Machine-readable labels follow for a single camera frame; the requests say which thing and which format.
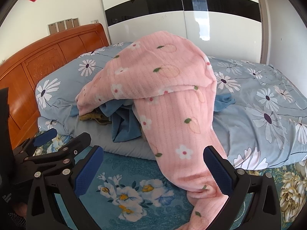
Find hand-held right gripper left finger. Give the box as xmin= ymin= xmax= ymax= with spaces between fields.
xmin=26 ymin=146 xmax=104 ymax=230

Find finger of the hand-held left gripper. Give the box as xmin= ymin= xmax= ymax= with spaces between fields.
xmin=24 ymin=132 xmax=92 ymax=173
xmin=13 ymin=128 xmax=58 ymax=159

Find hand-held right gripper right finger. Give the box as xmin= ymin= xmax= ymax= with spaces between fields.
xmin=203 ymin=146 xmax=281 ymax=230

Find pink floral fleece pants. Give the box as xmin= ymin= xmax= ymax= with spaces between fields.
xmin=75 ymin=31 xmax=229 ymax=230

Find person's left hand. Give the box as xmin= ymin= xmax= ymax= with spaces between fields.
xmin=13 ymin=201 xmax=27 ymax=219

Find yellow knitted garment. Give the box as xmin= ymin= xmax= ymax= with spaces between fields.
xmin=79 ymin=109 xmax=112 ymax=125

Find teal floral bed sheet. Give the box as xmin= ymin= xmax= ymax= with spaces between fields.
xmin=31 ymin=129 xmax=307 ymax=230

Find blue garment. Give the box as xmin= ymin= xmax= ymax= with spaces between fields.
xmin=71 ymin=93 xmax=237 ymax=144

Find blue floral quilt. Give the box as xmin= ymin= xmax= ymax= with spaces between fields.
xmin=37 ymin=56 xmax=307 ymax=169

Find blue floral pillow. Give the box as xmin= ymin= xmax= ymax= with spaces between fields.
xmin=35 ymin=41 xmax=135 ymax=117

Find white wardrobe with black stripe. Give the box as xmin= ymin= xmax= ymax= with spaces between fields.
xmin=98 ymin=0 xmax=271 ymax=65

